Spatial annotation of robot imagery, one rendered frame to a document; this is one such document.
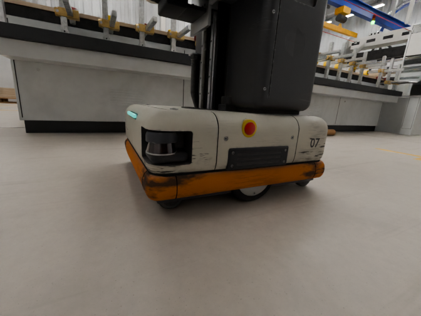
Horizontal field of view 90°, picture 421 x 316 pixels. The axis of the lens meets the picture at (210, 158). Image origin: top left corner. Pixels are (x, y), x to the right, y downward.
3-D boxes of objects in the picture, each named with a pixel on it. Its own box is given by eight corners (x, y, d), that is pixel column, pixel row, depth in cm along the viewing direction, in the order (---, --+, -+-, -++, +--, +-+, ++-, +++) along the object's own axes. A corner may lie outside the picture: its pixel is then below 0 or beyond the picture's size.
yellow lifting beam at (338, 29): (356, 41, 660) (358, 29, 652) (321, 29, 582) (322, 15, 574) (353, 41, 667) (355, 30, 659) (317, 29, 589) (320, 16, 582)
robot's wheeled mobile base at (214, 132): (236, 148, 136) (239, 108, 130) (326, 182, 82) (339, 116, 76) (124, 153, 107) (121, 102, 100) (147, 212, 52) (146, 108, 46)
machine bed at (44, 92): (376, 131, 394) (389, 81, 372) (21, 133, 160) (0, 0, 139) (339, 126, 453) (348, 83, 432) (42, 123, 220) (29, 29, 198)
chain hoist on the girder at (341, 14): (347, 27, 616) (351, 8, 604) (340, 24, 600) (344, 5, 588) (339, 29, 638) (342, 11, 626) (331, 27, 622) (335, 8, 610)
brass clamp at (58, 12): (79, 19, 142) (78, 10, 140) (54, 14, 135) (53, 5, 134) (79, 21, 147) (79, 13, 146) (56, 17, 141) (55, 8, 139)
